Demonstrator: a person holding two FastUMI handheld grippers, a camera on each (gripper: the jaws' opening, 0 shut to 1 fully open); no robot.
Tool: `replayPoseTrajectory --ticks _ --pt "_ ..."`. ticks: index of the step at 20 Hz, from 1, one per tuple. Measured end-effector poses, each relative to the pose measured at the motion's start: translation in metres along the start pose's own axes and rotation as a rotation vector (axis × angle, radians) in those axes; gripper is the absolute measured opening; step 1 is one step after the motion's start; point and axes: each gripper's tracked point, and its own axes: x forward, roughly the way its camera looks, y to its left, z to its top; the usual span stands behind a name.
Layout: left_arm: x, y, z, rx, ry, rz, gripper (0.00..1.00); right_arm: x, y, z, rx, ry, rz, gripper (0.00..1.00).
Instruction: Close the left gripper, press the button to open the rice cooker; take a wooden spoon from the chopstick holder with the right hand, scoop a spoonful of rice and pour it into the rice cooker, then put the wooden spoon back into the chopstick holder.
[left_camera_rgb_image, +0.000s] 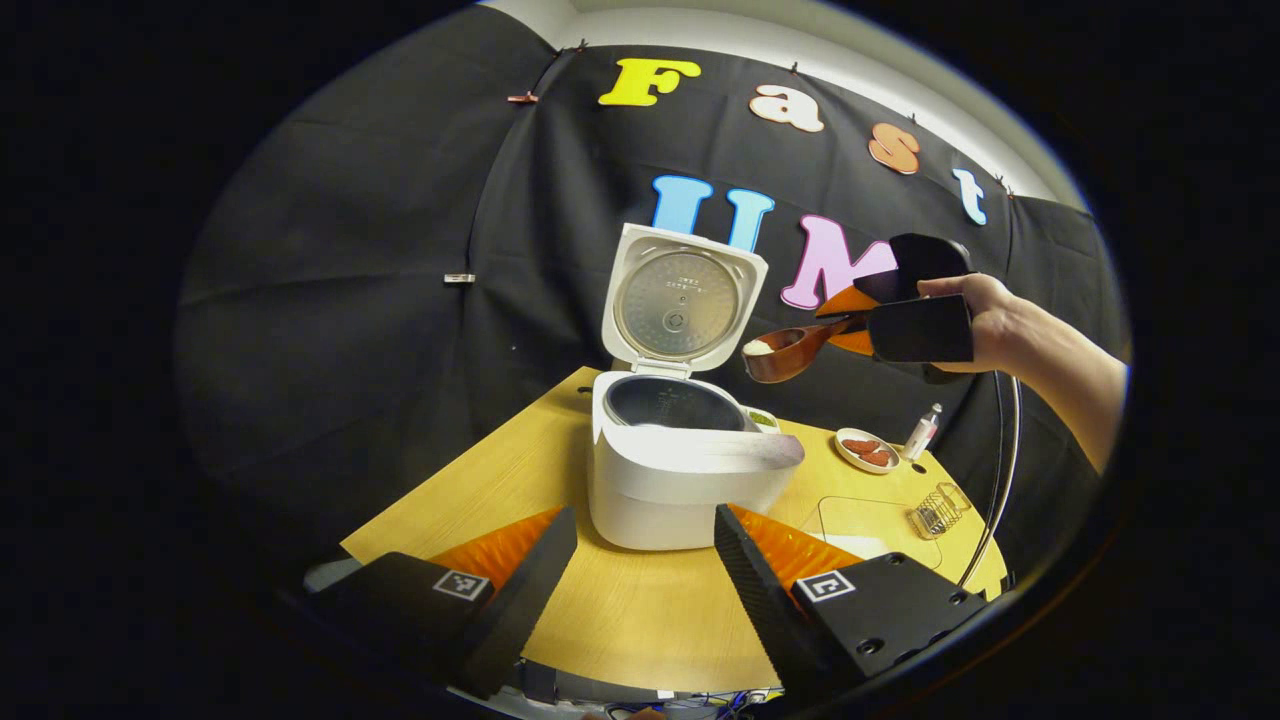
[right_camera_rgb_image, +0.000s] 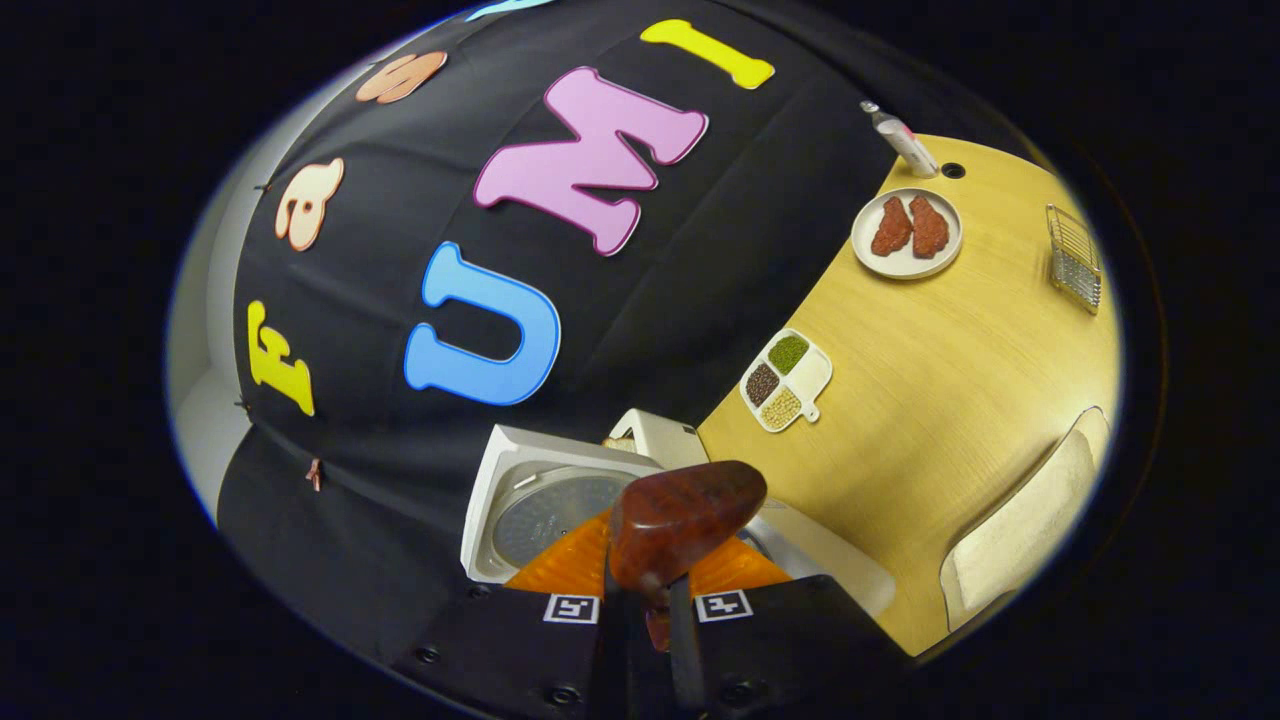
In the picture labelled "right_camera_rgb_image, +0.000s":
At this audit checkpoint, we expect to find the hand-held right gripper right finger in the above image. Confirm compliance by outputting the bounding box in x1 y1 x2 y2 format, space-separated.
665 535 906 720

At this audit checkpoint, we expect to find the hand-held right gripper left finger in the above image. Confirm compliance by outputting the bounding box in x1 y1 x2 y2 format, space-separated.
390 508 641 720

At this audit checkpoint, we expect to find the white rice cooker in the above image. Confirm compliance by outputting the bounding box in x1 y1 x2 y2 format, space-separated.
460 424 896 616

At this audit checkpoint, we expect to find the brown wooden spoon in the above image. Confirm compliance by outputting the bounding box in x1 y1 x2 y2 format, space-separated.
608 460 769 653

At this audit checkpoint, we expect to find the metal wire chopstick holder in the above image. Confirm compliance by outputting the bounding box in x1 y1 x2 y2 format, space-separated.
1045 203 1104 316

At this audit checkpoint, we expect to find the white toaster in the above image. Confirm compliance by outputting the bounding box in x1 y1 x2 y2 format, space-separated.
603 408 709 471

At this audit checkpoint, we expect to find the white divided grain dish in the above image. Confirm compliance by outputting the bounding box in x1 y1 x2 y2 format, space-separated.
739 328 834 434

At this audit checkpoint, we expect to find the white round plate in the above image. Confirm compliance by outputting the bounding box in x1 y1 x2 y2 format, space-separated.
851 187 964 280

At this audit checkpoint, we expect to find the black backdrop cloth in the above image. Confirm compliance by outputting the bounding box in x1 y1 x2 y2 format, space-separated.
215 0 1001 691

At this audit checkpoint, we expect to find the clear bottle with pink label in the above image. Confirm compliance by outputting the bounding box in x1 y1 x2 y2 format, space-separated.
860 100 940 180

